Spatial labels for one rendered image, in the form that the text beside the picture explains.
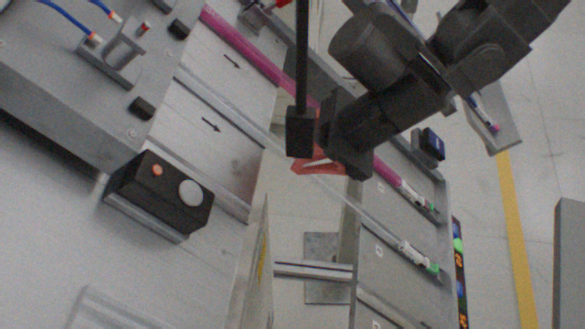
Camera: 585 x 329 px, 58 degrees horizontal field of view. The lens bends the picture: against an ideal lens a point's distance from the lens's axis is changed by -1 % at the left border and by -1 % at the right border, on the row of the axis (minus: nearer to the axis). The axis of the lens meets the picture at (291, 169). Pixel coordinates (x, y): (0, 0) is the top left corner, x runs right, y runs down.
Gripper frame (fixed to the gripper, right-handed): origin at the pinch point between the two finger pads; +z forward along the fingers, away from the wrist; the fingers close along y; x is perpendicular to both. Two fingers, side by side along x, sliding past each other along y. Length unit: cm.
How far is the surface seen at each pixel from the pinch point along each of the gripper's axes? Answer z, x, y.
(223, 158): 0.1, -10.0, 6.2
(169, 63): -6.5, -21.1, 6.4
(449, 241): 0.5, 32.0, -6.3
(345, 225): 45, 52, -40
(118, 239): -0.4, -17.3, 20.8
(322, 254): 68, 66, -46
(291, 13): 41, 18, -96
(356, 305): 1.4, 13.0, 12.8
